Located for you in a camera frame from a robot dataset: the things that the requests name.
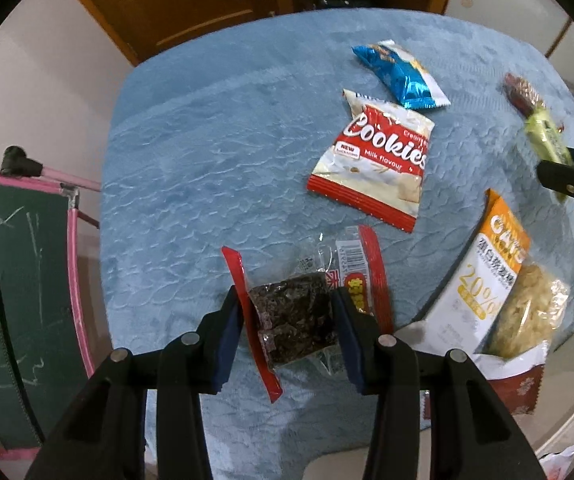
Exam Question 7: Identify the brown wooden door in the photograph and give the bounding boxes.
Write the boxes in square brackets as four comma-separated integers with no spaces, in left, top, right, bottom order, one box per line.
[54,0,298,66]

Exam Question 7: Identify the white plastic tray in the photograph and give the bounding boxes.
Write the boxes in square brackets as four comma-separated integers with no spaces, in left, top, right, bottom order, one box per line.
[302,325,574,480]

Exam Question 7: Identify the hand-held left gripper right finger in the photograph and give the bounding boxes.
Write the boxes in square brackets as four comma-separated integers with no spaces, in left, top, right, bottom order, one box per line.
[331,290,548,480]

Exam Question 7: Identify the red-edged dark snack packet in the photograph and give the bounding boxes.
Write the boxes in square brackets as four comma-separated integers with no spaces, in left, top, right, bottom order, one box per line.
[221,225,395,403]

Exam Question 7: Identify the pink framed chalkboard easel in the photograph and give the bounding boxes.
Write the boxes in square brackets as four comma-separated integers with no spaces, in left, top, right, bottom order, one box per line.
[0,145,102,463]

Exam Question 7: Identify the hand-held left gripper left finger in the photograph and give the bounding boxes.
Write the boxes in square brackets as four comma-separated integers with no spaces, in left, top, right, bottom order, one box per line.
[24,285,245,480]

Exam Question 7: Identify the red patterned snack packet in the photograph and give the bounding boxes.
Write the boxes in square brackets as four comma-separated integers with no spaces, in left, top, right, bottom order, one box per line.
[472,342,548,416]

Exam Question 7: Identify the red and white cookie packet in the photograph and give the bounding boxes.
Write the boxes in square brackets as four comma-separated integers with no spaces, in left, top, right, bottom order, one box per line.
[307,89,436,234]

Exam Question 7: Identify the white and orange oat bar packet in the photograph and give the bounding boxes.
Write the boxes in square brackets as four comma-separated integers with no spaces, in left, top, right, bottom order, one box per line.
[409,189,532,361]

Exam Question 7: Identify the floral sliding door wardrobe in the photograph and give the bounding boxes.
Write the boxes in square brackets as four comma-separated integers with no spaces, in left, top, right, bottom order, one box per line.
[442,0,574,111]

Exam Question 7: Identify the clear packet of red dates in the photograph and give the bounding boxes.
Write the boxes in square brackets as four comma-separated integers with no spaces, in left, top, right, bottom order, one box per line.
[503,72,548,118]

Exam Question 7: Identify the blue and white snack packet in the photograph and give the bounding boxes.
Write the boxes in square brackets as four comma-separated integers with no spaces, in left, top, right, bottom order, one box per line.
[352,40,452,111]

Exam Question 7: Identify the green snack packet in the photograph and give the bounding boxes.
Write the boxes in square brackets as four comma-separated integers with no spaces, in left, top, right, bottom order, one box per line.
[524,107,574,203]

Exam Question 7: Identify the blue plush tablecloth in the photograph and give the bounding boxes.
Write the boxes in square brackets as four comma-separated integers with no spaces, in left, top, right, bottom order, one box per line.
[99,7,574,480]

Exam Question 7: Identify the clear puffed rice cake packet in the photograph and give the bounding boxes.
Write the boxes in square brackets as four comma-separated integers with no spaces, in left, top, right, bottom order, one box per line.
[482,262,572,361]

